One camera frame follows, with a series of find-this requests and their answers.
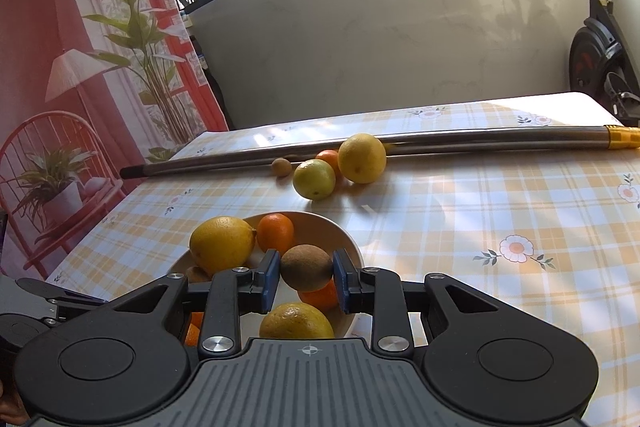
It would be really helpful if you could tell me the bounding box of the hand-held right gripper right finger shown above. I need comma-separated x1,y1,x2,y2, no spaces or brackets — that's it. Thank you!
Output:
332,249,508,354

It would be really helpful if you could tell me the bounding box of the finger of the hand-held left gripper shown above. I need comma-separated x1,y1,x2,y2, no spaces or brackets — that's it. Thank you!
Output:
16,278,109,324

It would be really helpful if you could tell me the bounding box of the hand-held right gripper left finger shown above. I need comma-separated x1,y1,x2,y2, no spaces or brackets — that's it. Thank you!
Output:
105,249,281,356

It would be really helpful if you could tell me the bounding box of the mandarin with stem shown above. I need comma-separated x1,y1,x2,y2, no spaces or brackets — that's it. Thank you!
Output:
298,279,341,313

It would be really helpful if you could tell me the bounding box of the white bowl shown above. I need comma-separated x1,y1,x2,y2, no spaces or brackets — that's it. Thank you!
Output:
165,211,364,340

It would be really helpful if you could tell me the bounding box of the yellow-orange mottled orange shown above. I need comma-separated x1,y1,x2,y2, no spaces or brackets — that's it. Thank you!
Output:
259,303,335,341

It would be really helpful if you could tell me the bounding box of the small mandarin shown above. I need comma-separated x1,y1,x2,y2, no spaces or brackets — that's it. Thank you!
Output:
184,311,205,348
256,213,295,257

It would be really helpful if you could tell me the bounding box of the yellow lemon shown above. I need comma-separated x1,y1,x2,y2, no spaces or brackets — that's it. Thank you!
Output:
189,216,257,277

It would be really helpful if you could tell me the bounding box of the yellow-green orange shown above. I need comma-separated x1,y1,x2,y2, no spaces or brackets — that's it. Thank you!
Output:
292,159,336,200

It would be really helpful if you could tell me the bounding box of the large yellow grapefruit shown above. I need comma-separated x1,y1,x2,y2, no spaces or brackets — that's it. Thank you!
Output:
338,133,387,184

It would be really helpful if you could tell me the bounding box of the checked floral tablecloth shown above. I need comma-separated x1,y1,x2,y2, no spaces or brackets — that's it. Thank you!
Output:
45,92,640,427

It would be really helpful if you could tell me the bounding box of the long metal pole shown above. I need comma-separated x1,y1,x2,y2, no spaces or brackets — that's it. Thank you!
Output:
120,124,640,180

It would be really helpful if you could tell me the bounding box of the printed backdrop cloth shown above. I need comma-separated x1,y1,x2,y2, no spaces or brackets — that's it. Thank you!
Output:
0,0,231,283

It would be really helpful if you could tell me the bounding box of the black exercise bike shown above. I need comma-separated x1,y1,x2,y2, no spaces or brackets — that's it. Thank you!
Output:
542,0,640,128

